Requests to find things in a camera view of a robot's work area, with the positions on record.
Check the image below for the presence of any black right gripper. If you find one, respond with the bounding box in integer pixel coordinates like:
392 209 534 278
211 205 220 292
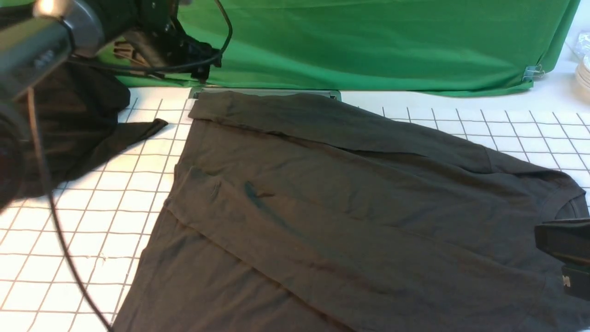
534 218 590 301

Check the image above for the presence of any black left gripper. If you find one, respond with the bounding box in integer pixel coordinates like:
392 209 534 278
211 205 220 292
115 0 223 83

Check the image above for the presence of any gray long-sleeved shirt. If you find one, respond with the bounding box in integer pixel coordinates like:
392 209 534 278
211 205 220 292
112 92 589 332

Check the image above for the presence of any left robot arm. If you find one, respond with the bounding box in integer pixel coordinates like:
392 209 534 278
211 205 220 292
1 0 233 209

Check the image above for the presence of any pile of black clothes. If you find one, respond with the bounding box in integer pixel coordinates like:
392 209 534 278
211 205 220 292
35 63 168 190

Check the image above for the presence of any stack of white plates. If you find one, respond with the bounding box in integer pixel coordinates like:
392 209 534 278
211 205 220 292
575 53 590 93

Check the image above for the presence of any blue binder clip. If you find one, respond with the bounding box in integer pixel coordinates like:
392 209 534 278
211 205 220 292
522 65 545 82

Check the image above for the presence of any white grid table mat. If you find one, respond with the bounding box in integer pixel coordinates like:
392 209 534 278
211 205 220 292
1 92 589 332

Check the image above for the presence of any clear plastic bag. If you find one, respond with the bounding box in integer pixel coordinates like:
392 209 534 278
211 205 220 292
573 30 590 60

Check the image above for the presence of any green backdrop cloth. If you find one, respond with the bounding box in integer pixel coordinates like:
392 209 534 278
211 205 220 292
92 0 581 98

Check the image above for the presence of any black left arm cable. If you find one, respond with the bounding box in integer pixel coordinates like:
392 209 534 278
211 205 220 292
25 0 233 332

